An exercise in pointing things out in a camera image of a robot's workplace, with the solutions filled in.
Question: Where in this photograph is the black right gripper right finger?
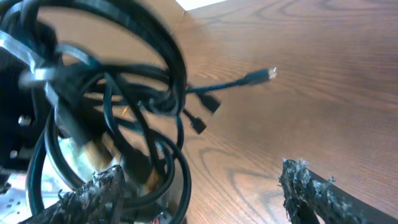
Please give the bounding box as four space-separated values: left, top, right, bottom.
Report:
279 159 397 224

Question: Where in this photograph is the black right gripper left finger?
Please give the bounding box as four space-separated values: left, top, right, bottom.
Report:
23 165 125 224

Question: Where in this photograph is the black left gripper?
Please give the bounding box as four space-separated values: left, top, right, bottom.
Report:
1 49 50 187

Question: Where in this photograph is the black usb cable bundle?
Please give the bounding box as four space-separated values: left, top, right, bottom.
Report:
0 0 278 224

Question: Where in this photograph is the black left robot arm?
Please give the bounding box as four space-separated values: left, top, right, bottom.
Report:
1 50 83 223

